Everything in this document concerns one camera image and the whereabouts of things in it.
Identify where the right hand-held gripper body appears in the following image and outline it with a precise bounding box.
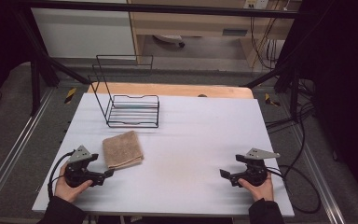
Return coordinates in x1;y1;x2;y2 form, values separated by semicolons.
229;147;281;188

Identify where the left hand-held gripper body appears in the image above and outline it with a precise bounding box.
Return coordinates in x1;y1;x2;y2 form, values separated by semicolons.
63;145;106;189

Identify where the tan towel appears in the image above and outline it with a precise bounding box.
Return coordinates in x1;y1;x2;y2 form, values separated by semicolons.
102;130;145;171

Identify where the black wire rack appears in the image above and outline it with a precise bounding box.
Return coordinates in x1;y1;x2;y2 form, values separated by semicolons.
88;54;160;129

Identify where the person's left hand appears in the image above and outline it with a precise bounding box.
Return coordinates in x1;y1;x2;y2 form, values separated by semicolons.
54;161;94;204

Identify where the person's right hand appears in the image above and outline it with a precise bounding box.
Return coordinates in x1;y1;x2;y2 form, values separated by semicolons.
238;173;275;203

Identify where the white foam board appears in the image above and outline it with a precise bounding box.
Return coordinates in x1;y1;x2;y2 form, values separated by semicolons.
32;92;296;218

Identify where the yellow black striped tape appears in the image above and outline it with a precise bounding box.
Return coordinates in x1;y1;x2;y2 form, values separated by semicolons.
63;87;77;105
264;92;282;107

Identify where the wooden table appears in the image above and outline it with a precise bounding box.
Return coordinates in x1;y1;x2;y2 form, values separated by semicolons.
87;81;255;100

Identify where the white cabinet panel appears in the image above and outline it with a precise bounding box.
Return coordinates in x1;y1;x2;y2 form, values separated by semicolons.
31;0;137;60

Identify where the white chair base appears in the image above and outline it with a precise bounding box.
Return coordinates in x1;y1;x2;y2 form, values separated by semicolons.
152;34;186;49

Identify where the light wooden desk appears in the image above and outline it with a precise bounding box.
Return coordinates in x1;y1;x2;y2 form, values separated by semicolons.
127;0;302;68

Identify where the white power strip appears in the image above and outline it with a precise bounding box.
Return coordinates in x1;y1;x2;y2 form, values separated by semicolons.
243;0;270;10

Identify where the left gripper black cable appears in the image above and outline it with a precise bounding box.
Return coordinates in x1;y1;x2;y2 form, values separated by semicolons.
47;150;76;201

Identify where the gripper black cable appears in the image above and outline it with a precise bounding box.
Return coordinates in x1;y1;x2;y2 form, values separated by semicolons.
47;150;76;201
265;164;322;215

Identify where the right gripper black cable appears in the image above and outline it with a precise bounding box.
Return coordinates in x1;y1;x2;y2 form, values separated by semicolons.
265;164;322;215

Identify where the aluminium floor rail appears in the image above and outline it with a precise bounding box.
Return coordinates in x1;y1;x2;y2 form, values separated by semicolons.
0;88;54;213
287;122;347;224

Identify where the black floor cable bundle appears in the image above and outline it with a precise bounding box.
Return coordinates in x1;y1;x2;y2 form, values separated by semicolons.
264;78;318;171

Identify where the hanging cable bundle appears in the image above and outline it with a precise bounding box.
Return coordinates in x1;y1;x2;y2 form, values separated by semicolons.
249;0;288;71

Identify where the black metal frame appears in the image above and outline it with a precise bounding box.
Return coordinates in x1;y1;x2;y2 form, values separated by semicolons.
10;0;306;117

